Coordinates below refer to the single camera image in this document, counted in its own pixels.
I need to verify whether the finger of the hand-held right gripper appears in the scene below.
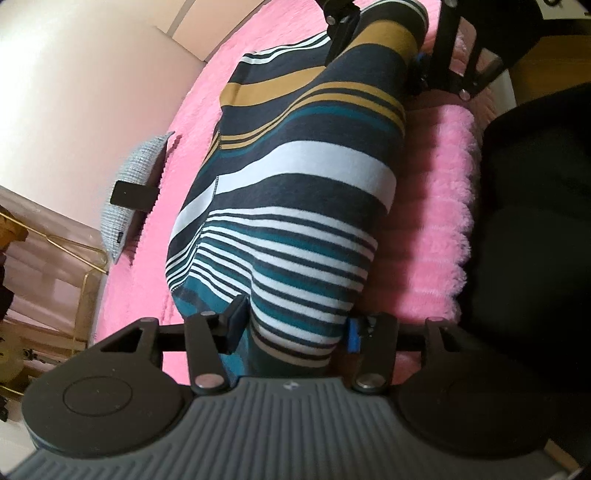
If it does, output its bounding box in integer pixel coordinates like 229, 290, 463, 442
318, 0, 364, 66
405, 0, 505, 101

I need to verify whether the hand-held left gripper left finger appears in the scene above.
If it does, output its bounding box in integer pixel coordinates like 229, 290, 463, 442
91, 294, 251, 398

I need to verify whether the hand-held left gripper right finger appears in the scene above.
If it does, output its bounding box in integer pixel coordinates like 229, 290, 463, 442
346, 312, 463, 396

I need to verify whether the striped knit shirt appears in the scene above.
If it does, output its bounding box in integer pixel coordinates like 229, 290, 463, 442
166, 0, 428, 377

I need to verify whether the gold metal clothes rack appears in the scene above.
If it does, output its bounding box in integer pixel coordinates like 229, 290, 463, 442
0, 209, 110, 398

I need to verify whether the white mattress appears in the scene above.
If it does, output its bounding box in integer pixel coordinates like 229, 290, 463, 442
502, 68, 519, 121

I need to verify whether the pink fluffy blanket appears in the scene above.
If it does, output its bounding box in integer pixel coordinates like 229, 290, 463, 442
91, 0, 482, 389

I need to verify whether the black rectangular device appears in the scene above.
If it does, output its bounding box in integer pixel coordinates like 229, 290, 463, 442
109, 180, 160, 214

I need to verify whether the black garment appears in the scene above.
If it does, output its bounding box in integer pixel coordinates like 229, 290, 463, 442
456, 83, 591, 418

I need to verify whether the grey knit pillow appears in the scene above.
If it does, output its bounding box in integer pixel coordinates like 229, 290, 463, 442
99, 131, 177, 265

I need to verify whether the pink curtain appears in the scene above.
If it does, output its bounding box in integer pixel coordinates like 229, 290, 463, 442
0, 185, 105, 334

